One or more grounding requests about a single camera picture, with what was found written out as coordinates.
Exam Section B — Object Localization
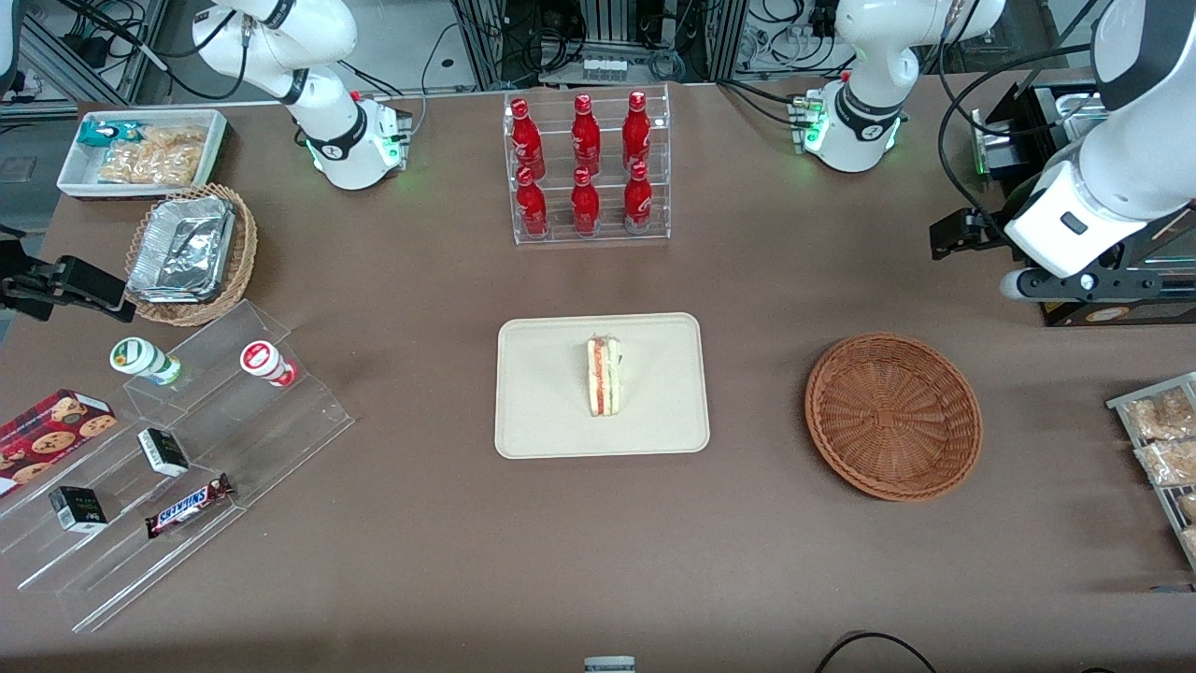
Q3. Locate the black looped cable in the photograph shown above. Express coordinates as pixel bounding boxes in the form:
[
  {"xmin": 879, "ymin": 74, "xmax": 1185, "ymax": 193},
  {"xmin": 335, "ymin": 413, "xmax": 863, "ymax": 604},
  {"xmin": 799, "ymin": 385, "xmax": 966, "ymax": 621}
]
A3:
[{"xmin": 814, "ymin": 632, "xmax": 938, "ymax": 673}]

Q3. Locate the red soda bottle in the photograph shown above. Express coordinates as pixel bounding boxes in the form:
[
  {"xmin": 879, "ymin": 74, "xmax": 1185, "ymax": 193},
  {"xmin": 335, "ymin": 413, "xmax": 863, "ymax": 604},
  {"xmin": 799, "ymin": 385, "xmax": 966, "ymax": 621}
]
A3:
[
  {"xmin": 571, "ymin": 93, "xmax": 603, "ymax": 174},
  {"xmin": 622, "ymin": 90, "xmax": 653, "ymax": 171},
  {"xmin": 510, "ymin": 98, "xmax": 547, "ymax": 179},
  {"xmin": 516, "ymin": 167, "xmax": 550, "ymax": 238},
  {"xmin": 623, "ymin": 161, "xmax": 655, "ymax": 234},
  {"xmin": 570, "ymin": 167, "xmax": 602, "ymax": 237}
]

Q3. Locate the white rectangular snack bin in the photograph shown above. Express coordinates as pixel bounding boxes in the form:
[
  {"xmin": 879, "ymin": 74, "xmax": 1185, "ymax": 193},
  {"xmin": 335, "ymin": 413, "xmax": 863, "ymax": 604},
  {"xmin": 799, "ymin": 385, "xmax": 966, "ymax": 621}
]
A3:
[{"xmin": 56, "ymin": 108, "xmax": 231, "ymax": 203}]

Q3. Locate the clear acrylic bottle rack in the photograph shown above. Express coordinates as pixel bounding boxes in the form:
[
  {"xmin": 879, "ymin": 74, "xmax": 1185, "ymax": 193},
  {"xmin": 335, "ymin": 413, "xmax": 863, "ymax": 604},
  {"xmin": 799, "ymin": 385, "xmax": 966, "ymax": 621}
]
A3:
[{"xmin": 504, "ymin": 83, "xmax": 673, "ymax": 247}]

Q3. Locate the beige plastic tray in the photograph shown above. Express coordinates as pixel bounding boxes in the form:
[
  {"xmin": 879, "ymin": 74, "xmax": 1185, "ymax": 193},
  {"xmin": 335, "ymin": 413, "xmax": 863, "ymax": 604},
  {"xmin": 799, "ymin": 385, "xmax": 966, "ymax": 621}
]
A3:
[{"xmin": 494, "ymin": 312, "xmax": 711, "ymax": 461}]

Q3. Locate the green lid yogurt cup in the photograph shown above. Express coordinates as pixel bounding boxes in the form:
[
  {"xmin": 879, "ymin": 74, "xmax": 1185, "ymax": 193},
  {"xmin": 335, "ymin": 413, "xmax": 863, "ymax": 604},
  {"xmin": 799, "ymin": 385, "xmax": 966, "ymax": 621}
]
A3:
[{"xmin": 109, "ymin": 336, "xmax": 184, "ymax": 387}]

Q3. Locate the light oval wicker basket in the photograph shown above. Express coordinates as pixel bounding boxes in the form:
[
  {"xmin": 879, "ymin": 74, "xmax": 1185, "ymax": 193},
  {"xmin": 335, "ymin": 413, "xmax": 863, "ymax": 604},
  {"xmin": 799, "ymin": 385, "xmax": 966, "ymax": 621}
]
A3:
[{"xmin": 123, "ymin": 183, "xmax": 259, "ymax": 328}]

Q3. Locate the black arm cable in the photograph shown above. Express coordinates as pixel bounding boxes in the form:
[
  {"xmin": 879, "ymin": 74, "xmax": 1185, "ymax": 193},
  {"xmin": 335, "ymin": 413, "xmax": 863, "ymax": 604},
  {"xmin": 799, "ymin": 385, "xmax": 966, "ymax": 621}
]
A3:
[
  {"xmin": 56, "ymin": 0, "xmax": 255, "ymax": 102},
  {"xmin": 937, "ymin": 0, "xmax": 1113, "ymax": 221}
]

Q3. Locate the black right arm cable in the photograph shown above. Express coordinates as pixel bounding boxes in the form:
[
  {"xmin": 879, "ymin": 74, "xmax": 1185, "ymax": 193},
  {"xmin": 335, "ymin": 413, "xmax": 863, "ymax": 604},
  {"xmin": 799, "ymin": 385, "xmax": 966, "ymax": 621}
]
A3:
[{"xmin": 56, "ymin": 0, "xmax": 255, "ymax": 102}]

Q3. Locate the brown round wicker basket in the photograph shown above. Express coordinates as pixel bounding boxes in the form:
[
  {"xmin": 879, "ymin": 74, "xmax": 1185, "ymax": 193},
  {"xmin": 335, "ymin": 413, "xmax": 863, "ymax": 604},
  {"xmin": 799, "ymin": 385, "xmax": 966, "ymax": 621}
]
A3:
[{"xmin": 804, "ymin": 333, "xmax": 984, "ymax": 504}]

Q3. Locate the small black carton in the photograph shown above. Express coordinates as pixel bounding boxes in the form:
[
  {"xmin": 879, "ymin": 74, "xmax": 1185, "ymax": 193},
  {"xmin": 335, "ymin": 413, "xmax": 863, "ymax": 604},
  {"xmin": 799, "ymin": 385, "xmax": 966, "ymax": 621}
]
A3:
[
  {"xmin": 48, "ymin": 485, "xmax": 109, "ymax": 535},
  {"xmin": 136, "ymin": 427, "xmax": 191, "ymax": 479}
]

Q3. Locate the clear acrylic tiered stand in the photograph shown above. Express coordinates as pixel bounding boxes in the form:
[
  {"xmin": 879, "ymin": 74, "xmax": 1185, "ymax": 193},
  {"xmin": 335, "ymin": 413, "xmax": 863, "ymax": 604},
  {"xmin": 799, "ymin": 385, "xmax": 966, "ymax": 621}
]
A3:
[{"xmin": 0, "ymin": 298, "xmax": 357, "ymax": 635}]

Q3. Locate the red plaid cookie box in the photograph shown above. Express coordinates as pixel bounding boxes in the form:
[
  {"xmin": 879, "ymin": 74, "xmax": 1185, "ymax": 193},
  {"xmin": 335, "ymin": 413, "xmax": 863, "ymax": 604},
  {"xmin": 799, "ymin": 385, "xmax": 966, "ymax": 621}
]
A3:
[{"xmin": 0, "ymin": 389, "xmax": 119, "ymax": 498}]

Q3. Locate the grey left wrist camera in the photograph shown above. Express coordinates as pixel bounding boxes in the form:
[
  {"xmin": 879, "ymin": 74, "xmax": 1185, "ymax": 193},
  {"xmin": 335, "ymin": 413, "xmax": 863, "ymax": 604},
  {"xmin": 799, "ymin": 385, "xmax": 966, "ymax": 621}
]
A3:
[{"xmin": 999, "ymin": 251, "xmax": 1196, "ymax": 303}]

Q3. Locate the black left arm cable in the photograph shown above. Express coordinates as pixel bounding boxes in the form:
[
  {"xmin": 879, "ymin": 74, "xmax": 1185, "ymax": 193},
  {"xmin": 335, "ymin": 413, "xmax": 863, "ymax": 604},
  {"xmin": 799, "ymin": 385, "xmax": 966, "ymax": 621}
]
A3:
[{"xmin": 937, "ymin": 0, "xmax": 1113, "ymax": 221}]

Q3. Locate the grey snack display tray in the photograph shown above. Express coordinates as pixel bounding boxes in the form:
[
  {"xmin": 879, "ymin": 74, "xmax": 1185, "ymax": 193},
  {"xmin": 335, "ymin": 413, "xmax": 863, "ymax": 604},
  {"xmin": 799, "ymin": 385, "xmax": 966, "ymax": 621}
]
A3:
[{"xmin": 1106, "ymin": 371, "xmax": 1196, "ymax": 573}]

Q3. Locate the stack of foil trays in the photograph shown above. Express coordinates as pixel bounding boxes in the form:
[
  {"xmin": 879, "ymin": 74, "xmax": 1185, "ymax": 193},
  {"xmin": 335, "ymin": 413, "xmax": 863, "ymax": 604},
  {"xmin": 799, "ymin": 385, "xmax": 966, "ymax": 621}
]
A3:
[{"xmin": 125, "ymin": 195, "xmax": 236, "ymax": 306}]

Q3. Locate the red lid yogurt cup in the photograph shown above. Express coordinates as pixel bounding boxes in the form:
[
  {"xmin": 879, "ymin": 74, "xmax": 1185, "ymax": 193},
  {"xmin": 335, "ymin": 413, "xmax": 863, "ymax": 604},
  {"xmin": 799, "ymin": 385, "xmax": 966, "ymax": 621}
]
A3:
[{"xmin": 239, "ymin": 340, "xmax": 301, "ymax": 390}]

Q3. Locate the Snickers chocolate bar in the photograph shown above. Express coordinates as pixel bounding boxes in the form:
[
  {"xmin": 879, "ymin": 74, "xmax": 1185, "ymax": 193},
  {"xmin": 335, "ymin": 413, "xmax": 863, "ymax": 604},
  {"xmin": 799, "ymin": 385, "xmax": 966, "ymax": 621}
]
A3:
[{"xmin": 144, "ymin": 473, "xmax": 235, "ymax": 539}]

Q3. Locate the triangle sandwich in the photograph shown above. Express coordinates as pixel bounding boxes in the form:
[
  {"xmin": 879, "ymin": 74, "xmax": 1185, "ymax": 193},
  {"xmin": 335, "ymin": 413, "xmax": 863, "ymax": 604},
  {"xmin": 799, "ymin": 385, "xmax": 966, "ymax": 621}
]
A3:
[{"xmin": 585, "ymin": 334, "xmax": 626, "ymax": 420}]

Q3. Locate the black appliance with foil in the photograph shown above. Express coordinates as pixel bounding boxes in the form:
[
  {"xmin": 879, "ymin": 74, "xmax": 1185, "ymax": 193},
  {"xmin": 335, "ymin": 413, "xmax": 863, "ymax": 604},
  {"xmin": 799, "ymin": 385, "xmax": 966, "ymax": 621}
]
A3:
[{"xmin": 970, "ymin": 79, "xmax": 1196, "ymax": 328}]

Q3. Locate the green snack packet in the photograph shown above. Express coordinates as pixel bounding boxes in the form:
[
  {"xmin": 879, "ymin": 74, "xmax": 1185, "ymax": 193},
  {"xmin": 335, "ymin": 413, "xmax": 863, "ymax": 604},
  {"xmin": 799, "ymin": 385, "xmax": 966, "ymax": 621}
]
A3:
[{"xmin": 78, "ymin": 120, "xmax": 147, "ymax": 151}]

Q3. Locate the clear bag of crackers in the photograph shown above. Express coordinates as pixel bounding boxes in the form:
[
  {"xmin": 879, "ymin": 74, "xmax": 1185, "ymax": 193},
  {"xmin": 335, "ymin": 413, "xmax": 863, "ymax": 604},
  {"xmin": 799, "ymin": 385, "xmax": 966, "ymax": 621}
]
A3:
[{"xmin": 97, "ymin": 125, "xmax": 209, "ymax": 187}]

